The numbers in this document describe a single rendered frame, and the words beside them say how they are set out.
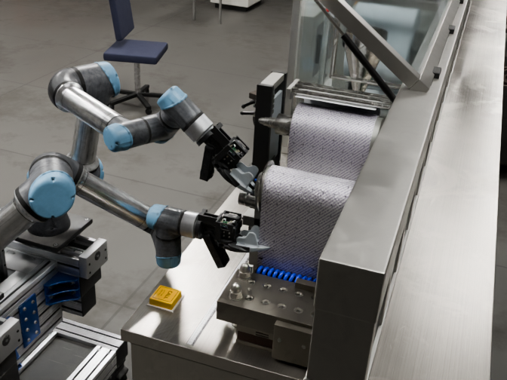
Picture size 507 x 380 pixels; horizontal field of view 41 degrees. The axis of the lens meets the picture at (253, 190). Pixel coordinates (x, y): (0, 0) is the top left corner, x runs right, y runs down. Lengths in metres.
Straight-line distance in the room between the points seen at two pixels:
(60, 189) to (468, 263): 1.03
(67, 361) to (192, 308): 1.01
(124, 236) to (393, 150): 2.96
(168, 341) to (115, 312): 1.57
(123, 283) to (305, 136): 1.87
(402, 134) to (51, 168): 0.97
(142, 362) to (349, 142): 0.84
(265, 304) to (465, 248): 0.64
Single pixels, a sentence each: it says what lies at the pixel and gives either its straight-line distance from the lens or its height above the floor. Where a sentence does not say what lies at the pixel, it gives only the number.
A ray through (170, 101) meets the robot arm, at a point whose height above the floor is 1.47.
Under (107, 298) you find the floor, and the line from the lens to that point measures 3.49.
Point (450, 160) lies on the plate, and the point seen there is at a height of 1.44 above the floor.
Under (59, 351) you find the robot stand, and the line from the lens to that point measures 2.91.
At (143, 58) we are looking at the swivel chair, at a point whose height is 0.47.
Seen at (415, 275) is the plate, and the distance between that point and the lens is 1.22.
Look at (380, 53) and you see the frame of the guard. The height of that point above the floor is 1.72.
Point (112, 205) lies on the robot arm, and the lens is 2.00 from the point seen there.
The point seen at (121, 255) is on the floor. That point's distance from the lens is 3.81.
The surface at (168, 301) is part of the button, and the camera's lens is 1.94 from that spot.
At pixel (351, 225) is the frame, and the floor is 1.65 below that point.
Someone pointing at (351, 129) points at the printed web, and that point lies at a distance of 1.93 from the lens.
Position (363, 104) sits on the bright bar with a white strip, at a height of 1.45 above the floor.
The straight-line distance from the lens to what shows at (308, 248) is 1.83.
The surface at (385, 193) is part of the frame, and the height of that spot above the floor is 1.65.
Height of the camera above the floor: 2.11
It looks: 28 degrees down
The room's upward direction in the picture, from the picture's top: 4 degrees clockwise
